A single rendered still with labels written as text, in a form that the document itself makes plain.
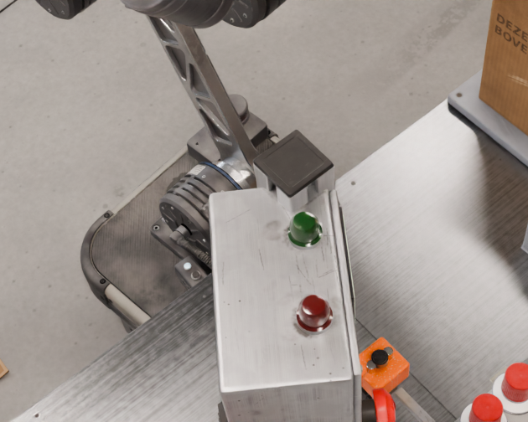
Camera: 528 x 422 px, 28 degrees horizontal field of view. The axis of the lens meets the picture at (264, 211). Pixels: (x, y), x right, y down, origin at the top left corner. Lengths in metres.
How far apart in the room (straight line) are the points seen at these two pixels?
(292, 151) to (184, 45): 1.22
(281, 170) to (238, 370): 0.16
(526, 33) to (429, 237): 0.32
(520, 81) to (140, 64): 1.53
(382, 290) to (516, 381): 0.38
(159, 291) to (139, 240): 0.14
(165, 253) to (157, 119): 0.61
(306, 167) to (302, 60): 2.06
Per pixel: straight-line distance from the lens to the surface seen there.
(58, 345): 2.48
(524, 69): 1.55
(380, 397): 0.87
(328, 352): 0.74
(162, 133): 2.74
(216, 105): 2.08
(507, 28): 1.52
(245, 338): 0.75
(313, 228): 0.77
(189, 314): 1.50
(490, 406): 1.16
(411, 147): 1.63
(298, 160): 0.80
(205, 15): 1.03
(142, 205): 2.33
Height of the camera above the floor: 2.15
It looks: 57 degrees down
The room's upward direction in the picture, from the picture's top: 8 degrees counter-clockwise
